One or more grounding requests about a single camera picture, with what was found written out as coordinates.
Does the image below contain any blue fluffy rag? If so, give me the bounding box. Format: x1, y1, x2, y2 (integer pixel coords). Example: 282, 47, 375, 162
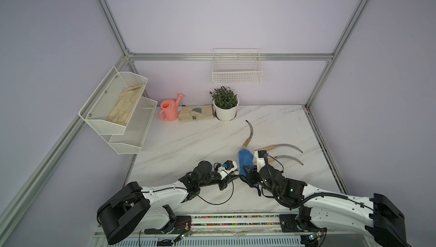
238, 149, 258, 188

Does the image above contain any sickle with wooden handle middle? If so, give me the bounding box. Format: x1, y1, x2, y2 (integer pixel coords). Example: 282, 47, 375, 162
269, 155, 304, 165

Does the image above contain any sickle with wooden handle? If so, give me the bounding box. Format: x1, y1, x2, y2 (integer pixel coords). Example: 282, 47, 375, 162
254, 144, 303, 154
241, 120, 254, 149
269, 155, 304, 165

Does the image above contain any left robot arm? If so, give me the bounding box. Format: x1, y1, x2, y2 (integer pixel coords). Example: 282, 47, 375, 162
97, 160, 238, 245

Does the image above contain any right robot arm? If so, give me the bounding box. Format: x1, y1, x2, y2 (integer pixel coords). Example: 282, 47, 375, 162
240, 165, 409, 247

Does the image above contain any beige work glove on table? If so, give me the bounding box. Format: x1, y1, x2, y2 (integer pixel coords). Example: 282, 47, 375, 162
178, 105, 215, 122

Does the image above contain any white plant pot with saucer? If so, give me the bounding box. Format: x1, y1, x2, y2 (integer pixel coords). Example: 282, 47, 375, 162
212, 98, 240, 122

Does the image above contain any green potted plant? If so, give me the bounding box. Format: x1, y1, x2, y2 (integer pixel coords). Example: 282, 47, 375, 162
210, 86, 238, 110

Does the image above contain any pink watering can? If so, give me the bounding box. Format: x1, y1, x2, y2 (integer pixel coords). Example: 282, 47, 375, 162
159, 93, 184, 122

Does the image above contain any white mesh lower shelf basket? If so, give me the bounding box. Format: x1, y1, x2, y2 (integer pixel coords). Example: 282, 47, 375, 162
109, 97, 157, 155

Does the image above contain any white mesh shelf basket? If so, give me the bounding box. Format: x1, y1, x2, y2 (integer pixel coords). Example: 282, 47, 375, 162
109, 97, 157, 155
78, 67, 148, 135

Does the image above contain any white mesh upper shelf basket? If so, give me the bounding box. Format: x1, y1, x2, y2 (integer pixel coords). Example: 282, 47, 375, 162
78, 67, 148, 135

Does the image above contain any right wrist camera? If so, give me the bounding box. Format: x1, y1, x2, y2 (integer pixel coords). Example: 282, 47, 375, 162
254, 150, 268, 173

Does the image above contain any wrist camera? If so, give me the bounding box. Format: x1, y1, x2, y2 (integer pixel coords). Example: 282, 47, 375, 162
217, 160, 237, 180
254, 150, 268, 173

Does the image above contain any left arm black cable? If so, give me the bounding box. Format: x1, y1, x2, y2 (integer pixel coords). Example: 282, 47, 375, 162
96, 163, 236, 227

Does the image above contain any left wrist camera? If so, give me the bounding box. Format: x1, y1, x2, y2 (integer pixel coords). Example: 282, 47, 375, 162
217, 160, 237, 180

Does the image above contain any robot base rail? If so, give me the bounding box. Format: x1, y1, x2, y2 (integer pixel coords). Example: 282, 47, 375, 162
90, 211, 369, 247

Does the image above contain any white wire wall basket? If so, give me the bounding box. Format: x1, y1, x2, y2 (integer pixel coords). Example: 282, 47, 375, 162
212, 48, 263, 85

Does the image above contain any aluminium frame profile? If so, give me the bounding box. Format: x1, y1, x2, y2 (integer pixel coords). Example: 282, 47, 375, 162
1, 0, 370, 237

